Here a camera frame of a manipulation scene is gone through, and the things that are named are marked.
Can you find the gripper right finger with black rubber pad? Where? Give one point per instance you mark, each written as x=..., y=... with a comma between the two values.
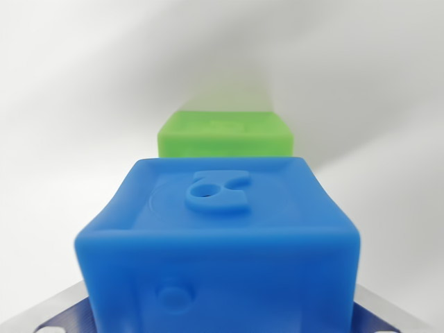
x=374, y=315

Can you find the gripper left finger with black rubber pad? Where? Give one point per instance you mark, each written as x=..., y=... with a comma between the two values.
x=66, y=312

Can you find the blue soft cube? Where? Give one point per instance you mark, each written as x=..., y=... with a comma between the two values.
x=218, y=249

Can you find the green soft cube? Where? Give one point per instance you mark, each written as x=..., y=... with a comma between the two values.
x=222, y=138

